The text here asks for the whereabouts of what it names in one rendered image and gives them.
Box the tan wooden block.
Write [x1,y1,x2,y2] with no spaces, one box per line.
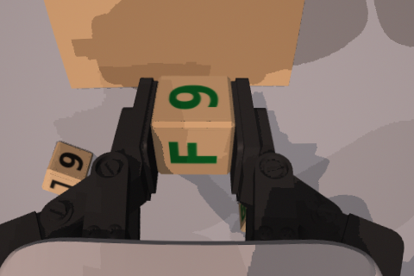
[42,141,93,195]
[239,203,246,232]
[151,76,235,174]

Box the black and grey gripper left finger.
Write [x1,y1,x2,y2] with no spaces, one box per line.
[0,78,158,267]

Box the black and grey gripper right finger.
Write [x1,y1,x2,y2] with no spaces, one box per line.
[230,78,405,276]

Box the tan square mat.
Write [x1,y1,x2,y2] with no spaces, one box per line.
[44,0,304,89]

